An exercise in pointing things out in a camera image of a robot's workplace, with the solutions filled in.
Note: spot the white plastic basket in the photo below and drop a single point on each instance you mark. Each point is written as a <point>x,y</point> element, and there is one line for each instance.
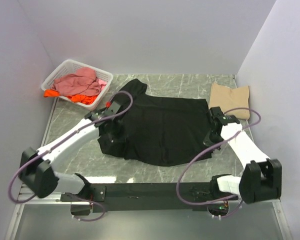
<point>71,66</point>

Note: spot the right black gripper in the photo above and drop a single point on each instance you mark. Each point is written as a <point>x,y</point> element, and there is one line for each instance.
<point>210,139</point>

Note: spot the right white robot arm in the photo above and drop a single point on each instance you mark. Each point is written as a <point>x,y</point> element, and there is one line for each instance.
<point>261,179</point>

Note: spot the pink t-shirt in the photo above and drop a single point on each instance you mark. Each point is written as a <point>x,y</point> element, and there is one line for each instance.
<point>83,82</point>

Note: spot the folded tan t-shirt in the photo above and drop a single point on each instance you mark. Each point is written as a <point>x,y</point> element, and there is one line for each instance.
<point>227,98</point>

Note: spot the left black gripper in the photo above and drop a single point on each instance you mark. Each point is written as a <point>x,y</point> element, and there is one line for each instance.
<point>112,136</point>

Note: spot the orange t-shirt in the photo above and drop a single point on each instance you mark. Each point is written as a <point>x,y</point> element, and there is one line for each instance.
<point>77,98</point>

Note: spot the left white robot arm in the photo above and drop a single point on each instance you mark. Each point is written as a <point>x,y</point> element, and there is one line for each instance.
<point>38,166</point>

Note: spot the black t-shirt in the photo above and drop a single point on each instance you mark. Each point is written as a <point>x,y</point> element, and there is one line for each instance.
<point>161,131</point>

